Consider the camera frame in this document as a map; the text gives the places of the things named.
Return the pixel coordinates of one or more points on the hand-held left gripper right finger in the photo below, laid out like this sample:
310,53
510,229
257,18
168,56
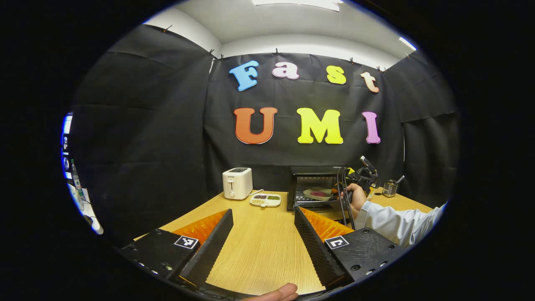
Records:
315,251

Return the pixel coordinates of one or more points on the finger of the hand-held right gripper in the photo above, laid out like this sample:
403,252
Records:
336,193

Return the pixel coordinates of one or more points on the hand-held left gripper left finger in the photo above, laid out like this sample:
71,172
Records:
209,251

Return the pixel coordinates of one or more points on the pink round food slice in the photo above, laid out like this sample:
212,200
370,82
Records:
321,194

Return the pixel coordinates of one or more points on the white square plate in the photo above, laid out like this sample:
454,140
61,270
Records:
309,194

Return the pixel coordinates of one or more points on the black electric oven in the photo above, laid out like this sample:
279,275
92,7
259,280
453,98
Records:
311,170

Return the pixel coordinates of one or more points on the white divided dish with grains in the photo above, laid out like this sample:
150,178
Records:
265,204

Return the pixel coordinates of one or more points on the white toaster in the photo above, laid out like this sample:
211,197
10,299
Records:
237,184

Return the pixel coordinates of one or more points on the white side table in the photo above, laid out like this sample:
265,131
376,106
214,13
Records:
87,211

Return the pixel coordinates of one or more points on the black backdrop cloth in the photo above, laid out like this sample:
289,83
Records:
167,125

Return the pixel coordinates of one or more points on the small ceiling light panel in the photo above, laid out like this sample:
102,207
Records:
407,43

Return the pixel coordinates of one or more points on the clear bottle green cap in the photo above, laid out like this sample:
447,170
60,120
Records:
77,182

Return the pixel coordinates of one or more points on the large ceiling light panel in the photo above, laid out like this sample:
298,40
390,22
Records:
301,3

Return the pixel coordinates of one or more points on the bright screen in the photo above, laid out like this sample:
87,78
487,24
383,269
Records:
67,124

